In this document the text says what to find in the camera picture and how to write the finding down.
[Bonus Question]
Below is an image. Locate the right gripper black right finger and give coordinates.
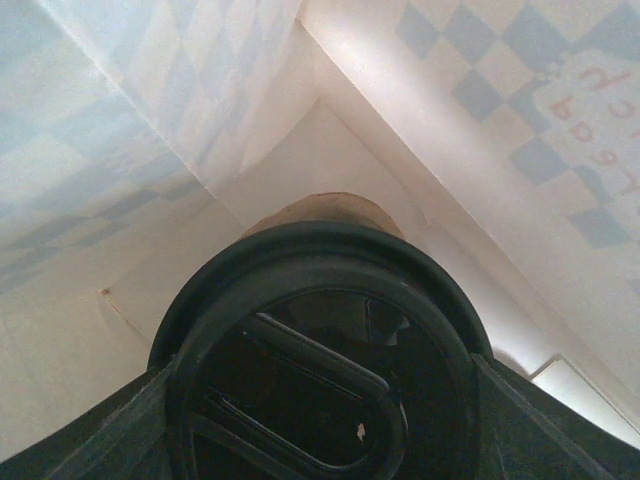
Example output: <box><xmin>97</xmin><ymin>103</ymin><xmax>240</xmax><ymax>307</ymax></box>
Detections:
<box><xmin>472</xmin><ymin>355</ymin><xmax>639</xmax><ymax>479</ymax></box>

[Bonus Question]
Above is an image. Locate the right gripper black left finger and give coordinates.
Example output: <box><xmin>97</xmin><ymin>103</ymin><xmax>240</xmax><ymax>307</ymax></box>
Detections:
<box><xmin>1</xmin><ymin>363</ymin><xmax>173</xmax><ymax>479</ymax></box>

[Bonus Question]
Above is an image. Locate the blue checkered paper bag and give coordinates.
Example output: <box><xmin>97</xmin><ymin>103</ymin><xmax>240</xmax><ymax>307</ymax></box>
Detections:
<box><xmin>1</xmin><ymin>1</ymin><xmax>639</xmax><ymax>441</ymax></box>

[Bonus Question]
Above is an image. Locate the grey pulp cup carrier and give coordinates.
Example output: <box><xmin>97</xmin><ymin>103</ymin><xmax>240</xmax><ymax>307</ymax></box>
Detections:
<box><xmin>241</xmin><ymin>192</ymin><xmax>405</xmax><ymax>240</ymax></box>

